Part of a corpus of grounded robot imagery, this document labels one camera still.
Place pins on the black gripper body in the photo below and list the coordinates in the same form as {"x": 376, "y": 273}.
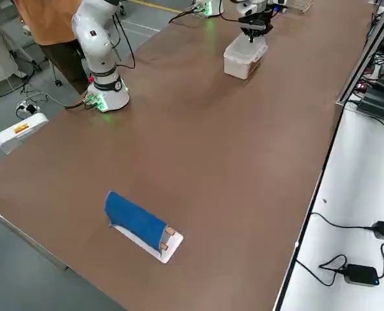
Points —
{"x": 258, "y": 18}

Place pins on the translucent plastic box lid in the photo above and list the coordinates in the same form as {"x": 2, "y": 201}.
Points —
{"x": 240, "y": 48}

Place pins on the aluminium frame post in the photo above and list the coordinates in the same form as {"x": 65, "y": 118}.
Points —
{"x": 361, "y": 61}

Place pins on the white power strip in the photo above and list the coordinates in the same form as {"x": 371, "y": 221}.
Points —
{"x": 28, "y": 108}

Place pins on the white device with yellow label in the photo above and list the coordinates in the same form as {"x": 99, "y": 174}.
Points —
{"x": 20, "y": 131}

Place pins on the aluminium table edge rail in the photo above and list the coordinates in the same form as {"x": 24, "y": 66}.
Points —
{"x": 23, "y": 236}

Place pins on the person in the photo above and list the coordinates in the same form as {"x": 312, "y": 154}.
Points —
{"x": 49, "y": 19}

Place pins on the blue pad on white base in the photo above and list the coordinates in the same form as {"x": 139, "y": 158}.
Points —
{"x": 133, "y": 220}

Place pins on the white plastic preservation box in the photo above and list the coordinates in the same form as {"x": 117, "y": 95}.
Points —
{"x": 237, "y": 69}

